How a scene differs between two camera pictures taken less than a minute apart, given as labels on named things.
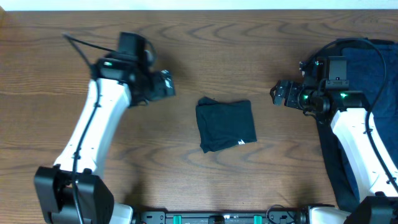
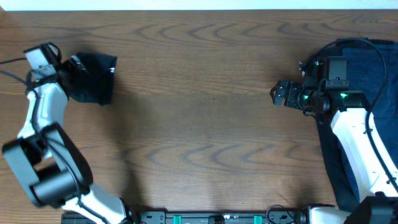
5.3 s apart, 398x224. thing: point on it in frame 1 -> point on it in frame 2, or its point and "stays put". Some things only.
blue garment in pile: x=372 y=73 stays put
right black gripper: x=294 y=88 stays put
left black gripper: x=161 y=92 -> x=71 y=70
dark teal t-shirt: x=224 y=124 -> x=94 y=86
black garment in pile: x=329 y=147 stays put
